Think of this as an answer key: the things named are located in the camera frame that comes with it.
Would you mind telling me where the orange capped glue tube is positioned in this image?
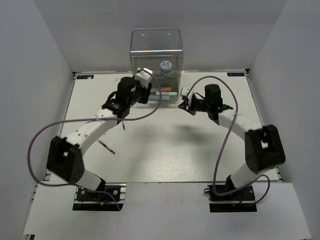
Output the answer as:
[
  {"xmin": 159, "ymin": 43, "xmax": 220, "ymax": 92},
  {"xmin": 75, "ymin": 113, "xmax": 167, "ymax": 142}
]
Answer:
[{"xmin": 161, "ymin": 86, "xmax": 172, "ymax": 91}]

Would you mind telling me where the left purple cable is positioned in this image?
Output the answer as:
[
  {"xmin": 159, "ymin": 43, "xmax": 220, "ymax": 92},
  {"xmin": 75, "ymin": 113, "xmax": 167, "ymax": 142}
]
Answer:
[{"xmin": 27, "ymin": 67, "xmax": 162, "ymax": 211}]

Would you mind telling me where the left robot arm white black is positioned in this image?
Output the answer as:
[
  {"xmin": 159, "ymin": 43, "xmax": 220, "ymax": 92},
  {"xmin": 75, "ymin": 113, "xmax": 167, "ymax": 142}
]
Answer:
[{"xmin": 46, "ymin": 74, "xmax": 152, "ymax": 200}]

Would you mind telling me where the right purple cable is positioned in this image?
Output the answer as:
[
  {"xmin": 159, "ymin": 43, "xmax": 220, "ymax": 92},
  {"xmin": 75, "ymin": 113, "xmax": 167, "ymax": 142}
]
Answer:
[{"xmin": 187, "ymin": 75, "xmax": 271, "ymax": 207}]

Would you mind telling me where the blue capped glue tube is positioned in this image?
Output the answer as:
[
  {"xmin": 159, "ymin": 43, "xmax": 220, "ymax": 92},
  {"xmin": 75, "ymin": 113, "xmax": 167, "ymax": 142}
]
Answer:
[{"xmin": 150, "ymin": 91, "xmax": 178, "ymax": 96}]

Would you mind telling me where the clear acrylic drawer organizer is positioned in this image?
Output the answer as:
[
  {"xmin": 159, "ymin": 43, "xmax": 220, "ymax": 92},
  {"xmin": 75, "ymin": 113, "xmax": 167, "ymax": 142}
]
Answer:
[{"xmin": 130, "ymin": 28, "xmax": 184, "ymax": 101}]

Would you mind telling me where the blue white patterned jar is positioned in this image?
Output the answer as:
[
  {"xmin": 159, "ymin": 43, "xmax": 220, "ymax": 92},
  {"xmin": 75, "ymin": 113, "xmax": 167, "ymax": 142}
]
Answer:
[{"xmin": 160, "ymin": 60, "xmax": 173, "ymax": 77}]

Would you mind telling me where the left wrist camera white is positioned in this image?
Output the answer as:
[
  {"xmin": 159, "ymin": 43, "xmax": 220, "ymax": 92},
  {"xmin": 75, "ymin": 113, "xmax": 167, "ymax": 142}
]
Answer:
[{"xmin": 134, "ymin": 67, "xmax": 153, "ymax": 89}]

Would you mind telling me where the purple cable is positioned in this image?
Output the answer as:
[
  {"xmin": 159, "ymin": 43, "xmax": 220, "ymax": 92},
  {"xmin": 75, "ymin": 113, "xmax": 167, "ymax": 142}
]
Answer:
[
  {"xmin": 187, "ymin": 75, "xmax": 271, "ymax": 207},
  {"xmin": 27, "ymin": 67, "xmax": 162, "ymax": 211}
]

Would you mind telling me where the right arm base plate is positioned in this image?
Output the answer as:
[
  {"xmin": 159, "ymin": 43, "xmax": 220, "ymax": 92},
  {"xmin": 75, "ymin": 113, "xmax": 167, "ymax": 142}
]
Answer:
[{"xmin": 203, "ymin": 185, "xmax": 257, "ymax": 213}]

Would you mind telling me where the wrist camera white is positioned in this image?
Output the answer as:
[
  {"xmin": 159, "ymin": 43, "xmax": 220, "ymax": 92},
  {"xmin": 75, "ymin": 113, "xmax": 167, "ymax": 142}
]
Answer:
[
  {"xmin": 134, "ymin": 67, "xmax": 153, "ymax": 89},
  {"xmin": 180, "ymin": 86, "xmax": 190, "ymax": 99}
]

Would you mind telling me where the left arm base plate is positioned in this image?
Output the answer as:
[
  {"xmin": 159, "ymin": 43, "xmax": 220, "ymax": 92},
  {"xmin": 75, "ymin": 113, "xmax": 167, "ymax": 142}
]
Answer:
[{"xmin": 72, "ymin": 183, "xmax": 126, "ymax": 212}]

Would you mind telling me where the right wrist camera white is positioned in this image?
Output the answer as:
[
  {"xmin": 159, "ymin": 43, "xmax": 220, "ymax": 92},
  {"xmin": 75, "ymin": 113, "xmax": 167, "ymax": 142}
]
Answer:
[{"xmin": 180, "ymin": 86, "xmax": 190, "ymax": 99}]

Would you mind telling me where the purple pen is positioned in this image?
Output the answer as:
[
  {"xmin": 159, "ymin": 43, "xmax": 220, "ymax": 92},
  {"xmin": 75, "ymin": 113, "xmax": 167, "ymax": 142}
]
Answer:
[{"xmin": 97, "ymin": 140, "xmax": 116, "ymax": 155}]

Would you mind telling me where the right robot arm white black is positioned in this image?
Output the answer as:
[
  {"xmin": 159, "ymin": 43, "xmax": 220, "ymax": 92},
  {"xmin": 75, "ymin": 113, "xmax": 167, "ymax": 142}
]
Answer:
[{"xmin": 178, "ymin": 84, "xmax": 286, "ymax": 200}]

